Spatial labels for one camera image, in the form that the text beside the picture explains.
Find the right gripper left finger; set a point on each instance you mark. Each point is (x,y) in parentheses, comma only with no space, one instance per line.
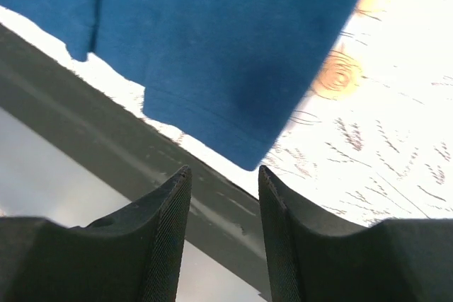
(132,254)

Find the dark blue t shirt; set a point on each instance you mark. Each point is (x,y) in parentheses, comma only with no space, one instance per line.
(227,72)

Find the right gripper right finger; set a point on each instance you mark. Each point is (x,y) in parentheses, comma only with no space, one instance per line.
(314,255)

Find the floral table mat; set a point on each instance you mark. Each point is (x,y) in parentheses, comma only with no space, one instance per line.
(371,137)

